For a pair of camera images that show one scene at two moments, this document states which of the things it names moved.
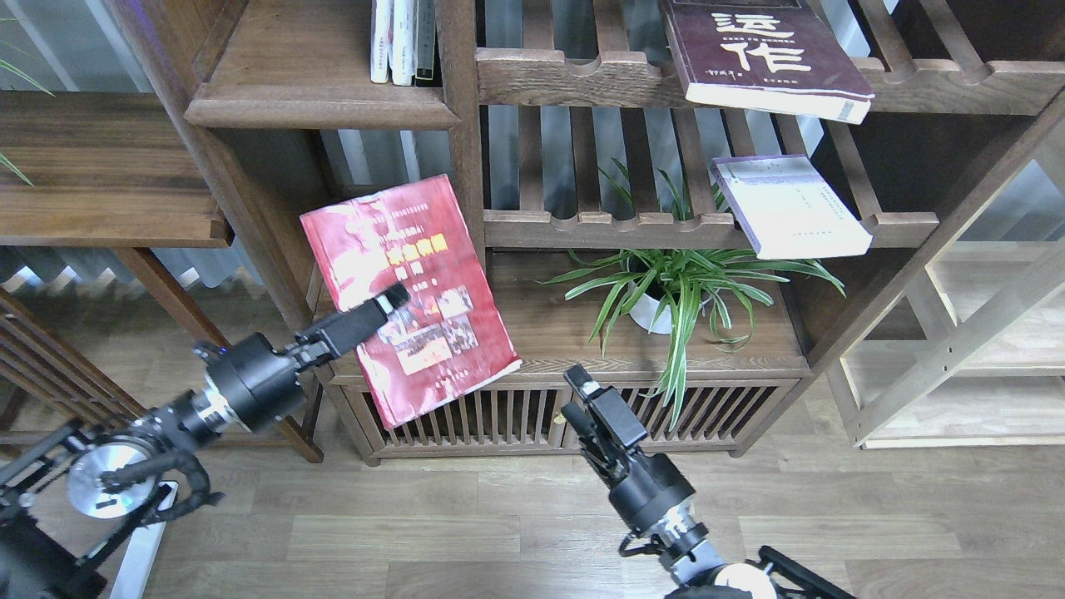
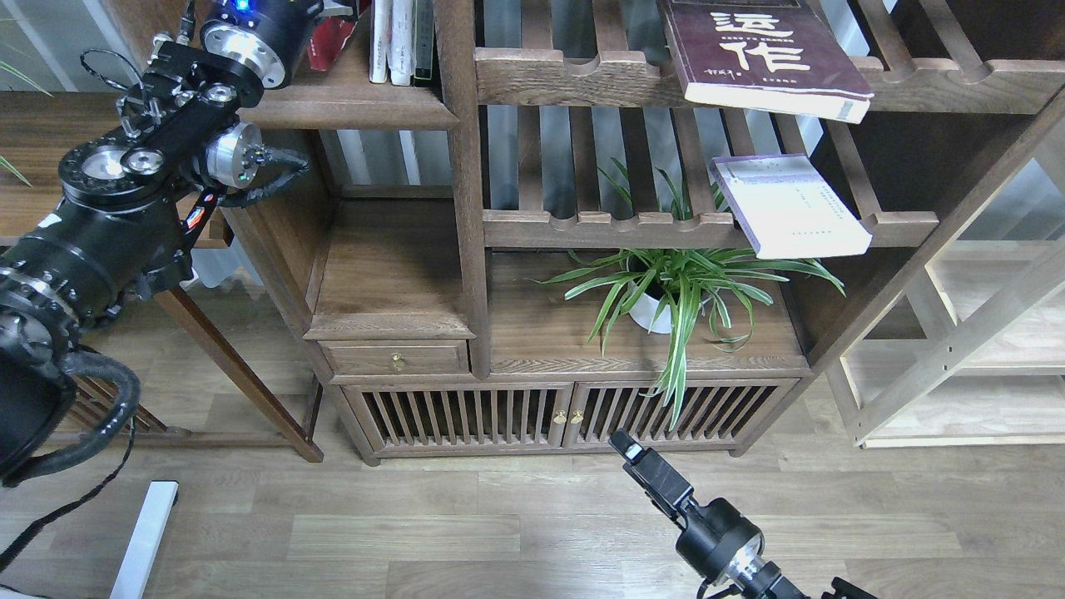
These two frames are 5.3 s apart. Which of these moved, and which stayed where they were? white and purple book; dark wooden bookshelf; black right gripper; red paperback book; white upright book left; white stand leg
Moved: black right gripper; red paperback book
Stayed: white and purple book; white stand leg; white upright book left; dark wooden bookshelf
